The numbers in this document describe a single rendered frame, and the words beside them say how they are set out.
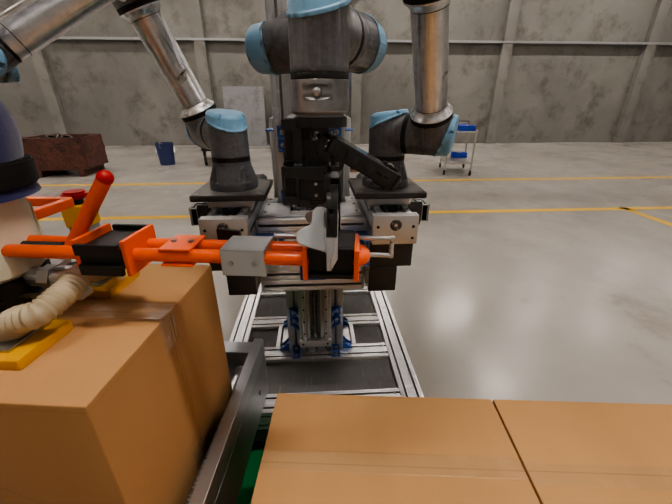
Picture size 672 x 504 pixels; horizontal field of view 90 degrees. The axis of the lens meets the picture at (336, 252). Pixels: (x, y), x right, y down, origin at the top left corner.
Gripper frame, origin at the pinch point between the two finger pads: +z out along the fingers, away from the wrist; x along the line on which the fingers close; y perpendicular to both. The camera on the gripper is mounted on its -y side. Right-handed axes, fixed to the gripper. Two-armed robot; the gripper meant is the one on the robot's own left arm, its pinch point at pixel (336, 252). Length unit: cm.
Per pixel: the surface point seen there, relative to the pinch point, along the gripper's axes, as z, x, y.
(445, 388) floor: 107, -78, -50
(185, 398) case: 32.5, 1.0, 30.1
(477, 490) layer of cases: 53, 3, -30
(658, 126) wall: 55, -1189, -996
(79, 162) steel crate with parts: 80, -546, 497
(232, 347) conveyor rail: 48, -33, 34
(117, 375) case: 13.5, 14.3, 30.1
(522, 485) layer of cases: 53, 1, -40
